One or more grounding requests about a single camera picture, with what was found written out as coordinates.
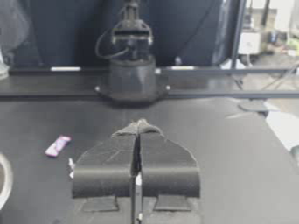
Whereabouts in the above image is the white candy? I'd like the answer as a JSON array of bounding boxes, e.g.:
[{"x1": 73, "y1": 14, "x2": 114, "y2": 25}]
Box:
[{"x1": 69, "y1": 157, "x2": 77, "y2": 179}]

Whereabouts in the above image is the purple candy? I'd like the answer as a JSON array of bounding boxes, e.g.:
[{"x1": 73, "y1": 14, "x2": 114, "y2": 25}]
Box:
[{"x1": 45, "y1": 134, "x2": 74, "y2": 158}]

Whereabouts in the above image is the steel bowl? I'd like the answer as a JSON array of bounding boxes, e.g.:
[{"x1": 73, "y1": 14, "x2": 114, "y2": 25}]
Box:
[{"x1": 0, "y1": 151, "x2": 15, "y2": 212}]

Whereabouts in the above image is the white sheet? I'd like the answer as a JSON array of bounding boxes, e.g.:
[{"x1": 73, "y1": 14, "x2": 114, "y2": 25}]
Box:
[{"x1": 266, "y1": 109, "x2": 299, "y2": 151}]

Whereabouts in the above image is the white box device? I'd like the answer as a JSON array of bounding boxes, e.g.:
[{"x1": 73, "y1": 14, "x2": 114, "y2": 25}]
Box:
[{"x1": 238, "y1": 31, "x2": 263, "y2": 56}]

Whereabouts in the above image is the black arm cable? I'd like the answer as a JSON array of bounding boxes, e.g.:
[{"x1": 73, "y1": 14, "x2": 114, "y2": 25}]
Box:
[{"x1": 95, "y1": 27, "x2": 130, "y2": 61}]

